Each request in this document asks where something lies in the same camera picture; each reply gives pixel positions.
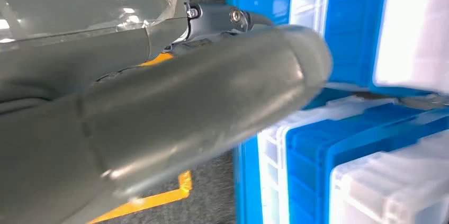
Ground yellow floor tape square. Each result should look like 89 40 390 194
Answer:
87 52 193 224

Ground blue plastic crate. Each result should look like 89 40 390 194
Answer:
285 101 449 224
322 0 432 97

